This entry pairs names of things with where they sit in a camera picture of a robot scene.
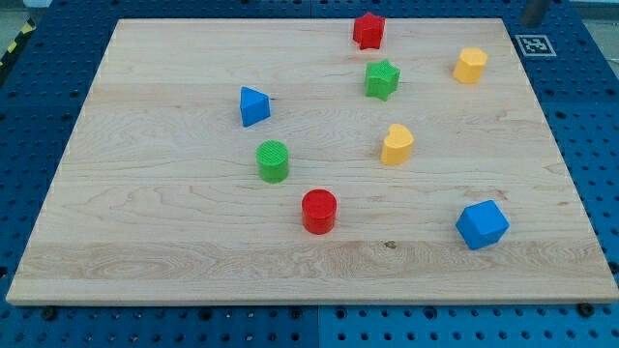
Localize yellow hexagon block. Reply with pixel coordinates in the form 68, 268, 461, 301
453, 47, 488, 84

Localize red cylinder block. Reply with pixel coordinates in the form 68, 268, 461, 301
301, 188, 338, 235

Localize green cylinder block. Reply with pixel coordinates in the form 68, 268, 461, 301
255, 140, 289, 184

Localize blue triangle block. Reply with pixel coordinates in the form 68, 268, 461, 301
239, 86, 271, 128

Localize yellow heart block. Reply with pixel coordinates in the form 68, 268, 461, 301
380, 124, 415, 165

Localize green star block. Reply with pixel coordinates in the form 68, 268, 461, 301
364, 59, 400, 102

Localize red star block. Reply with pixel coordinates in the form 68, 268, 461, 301
353, 13, 386, 50

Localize blue cube block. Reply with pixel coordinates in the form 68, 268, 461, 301
456, 200, 510, 250

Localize white fiducial marker tag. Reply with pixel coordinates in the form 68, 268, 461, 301
516, 34, 556, 57

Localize black board stop bolt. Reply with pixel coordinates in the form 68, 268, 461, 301
41, 306, 57, 322
576, 303, 596, 318

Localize yellow black hazard tape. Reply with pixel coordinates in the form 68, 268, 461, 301
1, 17, 37, 69

